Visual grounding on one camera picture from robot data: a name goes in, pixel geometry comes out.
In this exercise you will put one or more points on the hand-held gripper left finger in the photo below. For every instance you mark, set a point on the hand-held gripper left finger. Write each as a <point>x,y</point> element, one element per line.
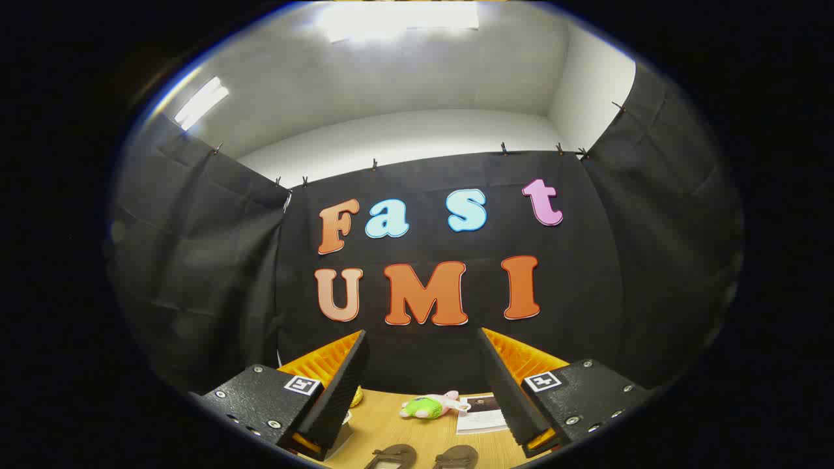
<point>339,391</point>

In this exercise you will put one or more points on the grey storage box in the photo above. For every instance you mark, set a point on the grey storage box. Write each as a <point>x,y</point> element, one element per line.
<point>339,440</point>

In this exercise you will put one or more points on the yellow ridged squishy toy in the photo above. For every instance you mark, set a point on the yellow ridged squishy toy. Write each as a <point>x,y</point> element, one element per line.
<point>357,396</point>

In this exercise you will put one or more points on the white book with dark photo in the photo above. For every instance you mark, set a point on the white book with dark photo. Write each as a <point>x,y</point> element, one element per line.
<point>482,417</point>

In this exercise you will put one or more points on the ceiling panel light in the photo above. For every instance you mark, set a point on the ceiling panel light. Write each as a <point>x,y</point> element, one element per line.
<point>397,18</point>

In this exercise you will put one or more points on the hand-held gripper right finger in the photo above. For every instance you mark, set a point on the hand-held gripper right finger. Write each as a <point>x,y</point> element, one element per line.
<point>508,391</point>

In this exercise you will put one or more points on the brown fuzzy shoe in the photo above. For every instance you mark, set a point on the brown fuzzy shoe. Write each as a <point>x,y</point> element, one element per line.
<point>391,456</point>
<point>456,457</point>

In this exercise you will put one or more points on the green and pink plush toy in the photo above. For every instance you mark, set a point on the green and pink plush toy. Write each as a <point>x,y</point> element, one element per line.
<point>427,408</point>

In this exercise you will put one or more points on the ceiling strip light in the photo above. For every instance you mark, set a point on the ceiling strip light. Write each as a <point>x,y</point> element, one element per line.
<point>202,103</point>

